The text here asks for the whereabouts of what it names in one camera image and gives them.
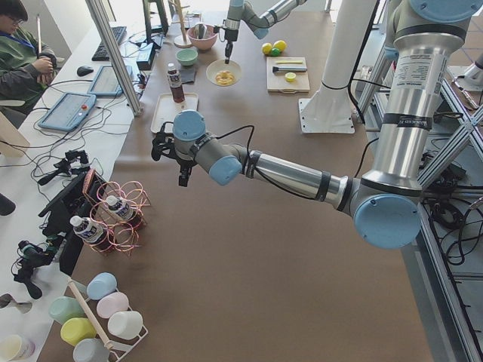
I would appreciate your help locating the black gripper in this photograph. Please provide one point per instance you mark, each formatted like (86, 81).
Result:
(230, 35)
(183, 164)

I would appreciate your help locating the white round plate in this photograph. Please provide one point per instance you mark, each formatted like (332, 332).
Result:
(220, 65)

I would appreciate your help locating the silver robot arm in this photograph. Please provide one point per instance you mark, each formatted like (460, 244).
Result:
(383, 201)
(243, 12)

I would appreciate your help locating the glazed yellow donut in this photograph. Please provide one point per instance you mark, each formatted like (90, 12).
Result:
(224, 78)

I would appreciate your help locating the brown tea bottle on tray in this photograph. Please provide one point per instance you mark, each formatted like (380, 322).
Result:
(175, 83)

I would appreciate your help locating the cream rabbit tray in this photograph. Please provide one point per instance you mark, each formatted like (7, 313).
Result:
(166, 109)

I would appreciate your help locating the pink bowl with ice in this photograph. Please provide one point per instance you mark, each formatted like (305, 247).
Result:
(205, 43)

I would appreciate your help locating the yellow lemon front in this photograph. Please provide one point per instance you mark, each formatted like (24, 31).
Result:
(266, 48)

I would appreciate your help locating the yellow lemon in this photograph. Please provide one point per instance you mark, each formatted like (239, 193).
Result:
(266, 48)
(280, 45)

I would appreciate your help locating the mint green bowl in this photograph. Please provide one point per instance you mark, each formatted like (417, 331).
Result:
(187, 56)

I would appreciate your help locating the wooden mug tree stand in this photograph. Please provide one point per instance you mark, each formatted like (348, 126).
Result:
(181, 40)

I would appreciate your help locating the grey folded cloth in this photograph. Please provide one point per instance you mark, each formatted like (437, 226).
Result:
(187, 74)

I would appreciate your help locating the green lime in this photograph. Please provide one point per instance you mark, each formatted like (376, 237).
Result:
(275, 52)

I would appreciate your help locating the yellow lemon rear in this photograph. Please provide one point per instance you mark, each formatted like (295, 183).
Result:
(280, 45)

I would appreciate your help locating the wooden cutting board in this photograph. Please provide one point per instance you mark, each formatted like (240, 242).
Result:
(276, 81)

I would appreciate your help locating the half lemon on board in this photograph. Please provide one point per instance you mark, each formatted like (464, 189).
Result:
(290, 77)

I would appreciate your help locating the tea bottle in rack far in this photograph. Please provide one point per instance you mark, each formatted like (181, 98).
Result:
(121, 209)

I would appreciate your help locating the tea bottle in rack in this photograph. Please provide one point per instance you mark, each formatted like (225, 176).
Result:
(121, 209)
(92, 232)

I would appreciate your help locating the tea bottle in rack near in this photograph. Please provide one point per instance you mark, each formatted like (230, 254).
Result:
(92, 232)

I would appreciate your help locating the blue teach pendant far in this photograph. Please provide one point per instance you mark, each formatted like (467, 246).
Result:
(105, 83)

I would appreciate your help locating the blue teach pendant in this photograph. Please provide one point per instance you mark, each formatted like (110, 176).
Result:
(68, 112)
(105, 83)

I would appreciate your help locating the blue teach pendant near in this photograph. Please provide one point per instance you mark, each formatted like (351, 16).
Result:
(68, 112)

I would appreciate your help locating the light blue cup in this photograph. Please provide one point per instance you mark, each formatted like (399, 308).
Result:
(101, 285)

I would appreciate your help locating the black computer mouse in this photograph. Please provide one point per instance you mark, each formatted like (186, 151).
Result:
(84, 70)

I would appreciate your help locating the pink cup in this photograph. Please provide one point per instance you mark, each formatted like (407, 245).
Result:
(111, 304)

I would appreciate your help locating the white cup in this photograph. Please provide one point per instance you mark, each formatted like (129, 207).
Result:
(125, 324)

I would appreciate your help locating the mint cup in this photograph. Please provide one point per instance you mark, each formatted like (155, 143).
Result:
(64, 308)

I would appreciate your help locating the yellow cup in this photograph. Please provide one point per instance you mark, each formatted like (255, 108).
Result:
(75, 330)

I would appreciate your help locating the white cup rack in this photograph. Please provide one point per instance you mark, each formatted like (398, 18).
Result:
(119, 349)

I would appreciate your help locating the grey cup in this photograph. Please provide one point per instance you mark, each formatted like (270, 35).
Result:
(90, 350)

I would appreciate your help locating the knife with black handle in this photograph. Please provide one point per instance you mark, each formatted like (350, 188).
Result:
(285, 69)

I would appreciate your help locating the copper wire bottle rack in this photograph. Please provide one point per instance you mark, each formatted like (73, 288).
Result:
(123, 232)

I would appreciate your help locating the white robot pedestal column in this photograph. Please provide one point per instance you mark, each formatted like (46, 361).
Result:
(329, 110)

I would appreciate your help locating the aluminium frame post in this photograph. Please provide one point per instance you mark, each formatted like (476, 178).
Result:
(101, 21)

